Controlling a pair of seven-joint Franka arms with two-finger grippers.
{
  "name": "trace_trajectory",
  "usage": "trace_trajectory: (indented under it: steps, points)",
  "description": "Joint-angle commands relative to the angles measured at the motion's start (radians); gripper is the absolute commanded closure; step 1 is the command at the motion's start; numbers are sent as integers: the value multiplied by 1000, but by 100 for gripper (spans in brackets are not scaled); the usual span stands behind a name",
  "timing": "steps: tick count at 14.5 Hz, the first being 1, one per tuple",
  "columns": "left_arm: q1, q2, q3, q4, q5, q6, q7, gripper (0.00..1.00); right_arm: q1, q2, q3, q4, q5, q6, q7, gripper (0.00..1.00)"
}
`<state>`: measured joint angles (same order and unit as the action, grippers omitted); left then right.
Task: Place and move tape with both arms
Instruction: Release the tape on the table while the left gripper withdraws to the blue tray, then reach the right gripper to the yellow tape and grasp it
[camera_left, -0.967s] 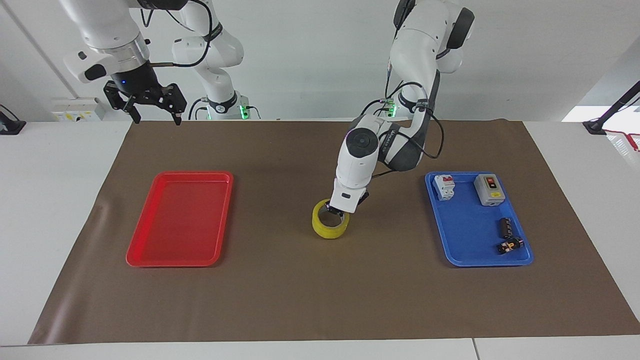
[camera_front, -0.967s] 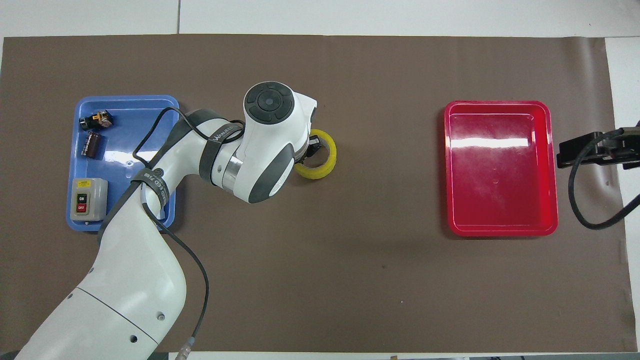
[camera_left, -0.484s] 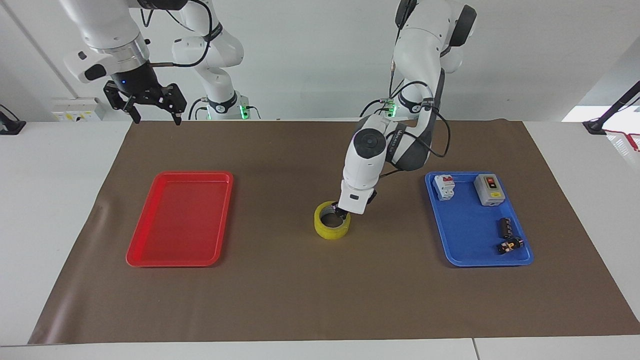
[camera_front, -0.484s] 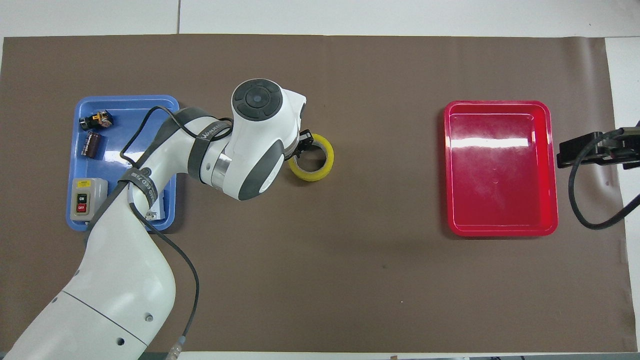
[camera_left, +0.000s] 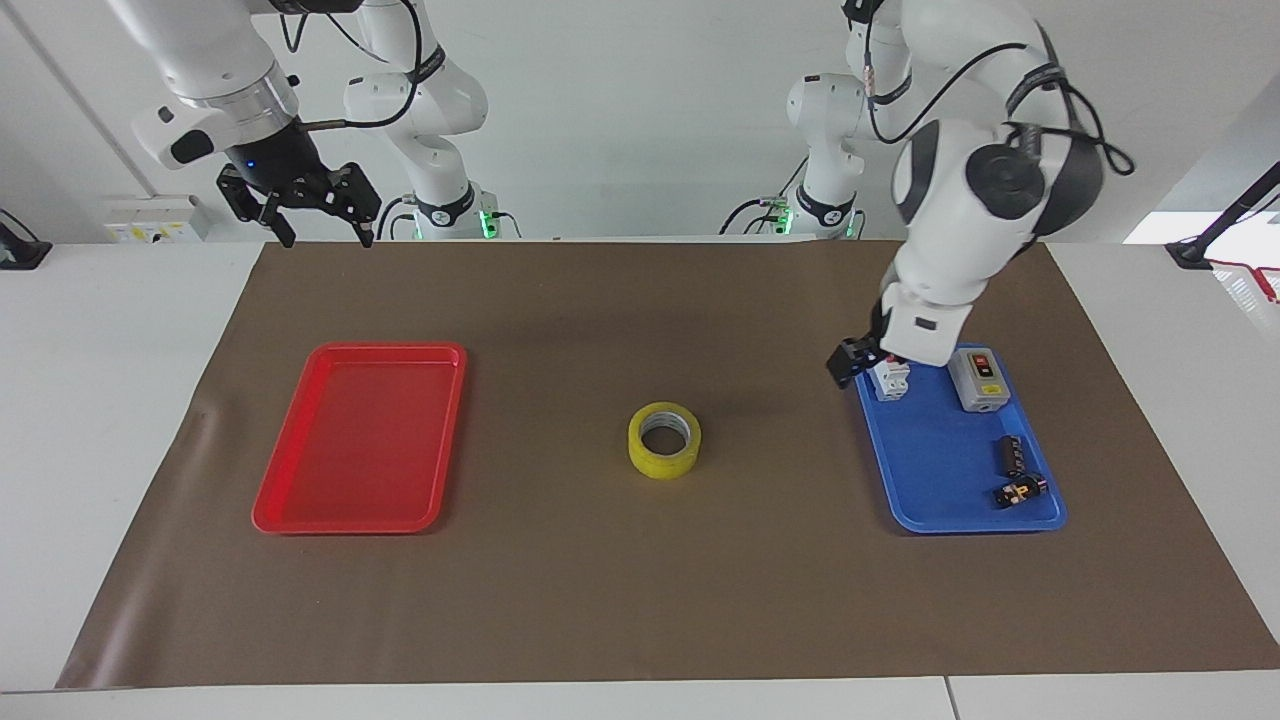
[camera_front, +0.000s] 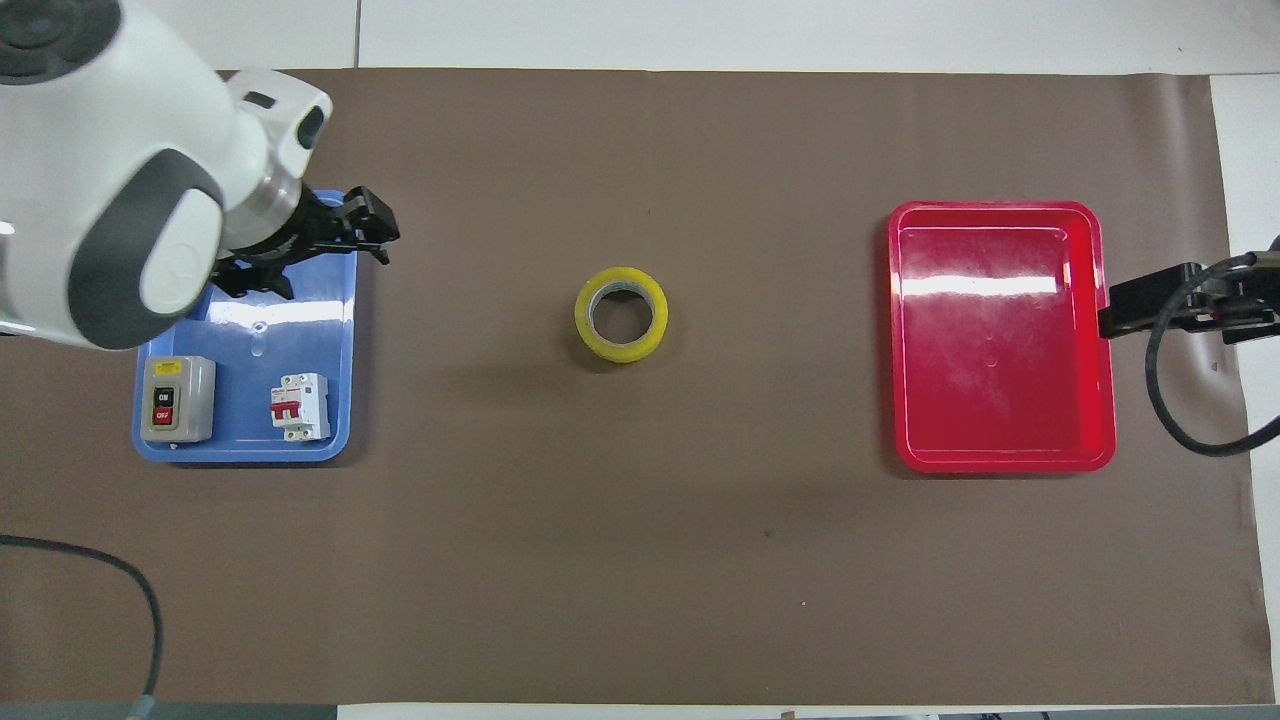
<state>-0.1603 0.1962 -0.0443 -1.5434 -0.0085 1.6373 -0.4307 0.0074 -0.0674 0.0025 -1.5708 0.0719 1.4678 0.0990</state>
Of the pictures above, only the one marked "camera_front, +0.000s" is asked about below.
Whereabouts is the black cable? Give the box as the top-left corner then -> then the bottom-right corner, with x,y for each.
1144,252 -> 1280,459
0,534 -> 165,717

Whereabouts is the red plastic tray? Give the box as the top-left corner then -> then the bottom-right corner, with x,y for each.
887,200 -> 1118,475

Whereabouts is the grey push button switch box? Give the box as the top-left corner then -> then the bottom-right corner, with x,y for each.
139,355 -> 217,445

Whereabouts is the white circuit breaker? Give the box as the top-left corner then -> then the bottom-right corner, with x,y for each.
269,372 -> 333,443

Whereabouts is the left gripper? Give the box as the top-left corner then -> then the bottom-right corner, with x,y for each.
210,186 -> 402,302

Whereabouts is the blue plastic tray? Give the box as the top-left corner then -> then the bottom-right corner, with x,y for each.
132,188 -> 359,464

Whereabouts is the yellow tape roll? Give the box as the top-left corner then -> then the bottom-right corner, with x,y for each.
573,265 -> 670,365

